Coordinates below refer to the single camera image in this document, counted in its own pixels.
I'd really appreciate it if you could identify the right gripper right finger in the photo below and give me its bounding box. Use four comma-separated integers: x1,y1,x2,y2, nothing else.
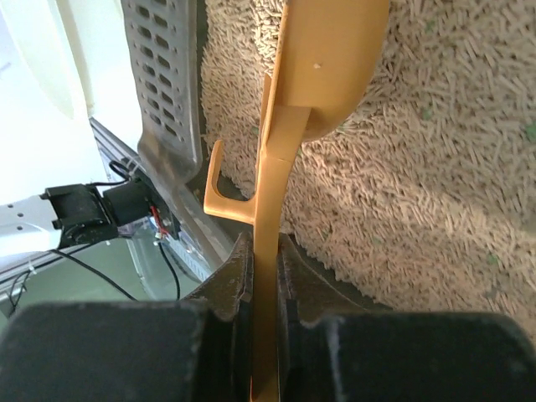
277,235,535,401

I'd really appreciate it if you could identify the aluminium front rail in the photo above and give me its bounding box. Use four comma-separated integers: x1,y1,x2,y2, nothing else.
0,116,210,302

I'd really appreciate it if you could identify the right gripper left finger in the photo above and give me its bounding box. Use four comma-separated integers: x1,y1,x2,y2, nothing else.
1,233,253,401

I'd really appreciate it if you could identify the yellow litter scoop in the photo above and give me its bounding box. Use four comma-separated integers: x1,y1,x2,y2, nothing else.
204,0,389,401

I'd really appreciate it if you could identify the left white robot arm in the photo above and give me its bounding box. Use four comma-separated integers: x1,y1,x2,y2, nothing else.
1,184,118,257

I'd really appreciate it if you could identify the dark brown litter box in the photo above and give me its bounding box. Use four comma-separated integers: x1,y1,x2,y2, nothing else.
121,0,536,327

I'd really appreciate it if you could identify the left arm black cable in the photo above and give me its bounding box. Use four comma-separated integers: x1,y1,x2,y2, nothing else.
8,246,182,315

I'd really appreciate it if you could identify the white plastic tray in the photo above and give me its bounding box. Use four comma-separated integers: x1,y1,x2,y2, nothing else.
1,1,141,128

